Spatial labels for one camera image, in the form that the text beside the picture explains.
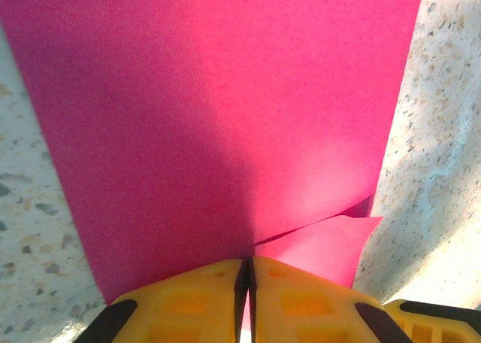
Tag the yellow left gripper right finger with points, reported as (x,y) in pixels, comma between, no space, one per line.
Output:
(308,309)

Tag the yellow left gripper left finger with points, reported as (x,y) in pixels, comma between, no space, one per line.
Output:
(180,305)

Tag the pink square paper sheet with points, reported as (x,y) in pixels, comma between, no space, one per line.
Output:
(188,113)

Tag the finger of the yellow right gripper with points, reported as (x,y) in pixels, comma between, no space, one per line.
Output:
(443,328)

